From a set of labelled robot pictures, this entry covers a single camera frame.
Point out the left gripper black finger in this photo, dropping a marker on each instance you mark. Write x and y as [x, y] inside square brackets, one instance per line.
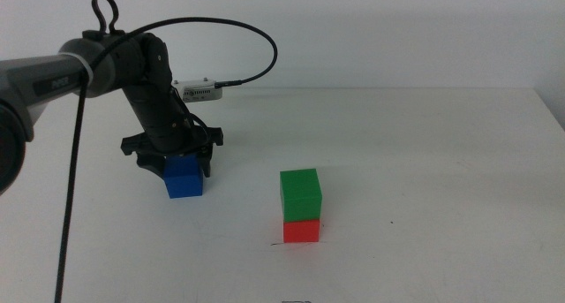
[205, 161]
[152, 162]

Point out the blue cube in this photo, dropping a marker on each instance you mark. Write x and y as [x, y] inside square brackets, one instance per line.
[184, 181]

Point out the green cube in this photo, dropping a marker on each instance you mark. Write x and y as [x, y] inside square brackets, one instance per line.
[301, 196]

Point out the red cube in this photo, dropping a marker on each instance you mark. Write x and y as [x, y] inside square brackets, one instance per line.
[301, 231]

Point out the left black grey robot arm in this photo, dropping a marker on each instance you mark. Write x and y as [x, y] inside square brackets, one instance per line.
[26, 80]

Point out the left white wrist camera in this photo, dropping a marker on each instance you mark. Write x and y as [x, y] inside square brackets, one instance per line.
[198, 92]

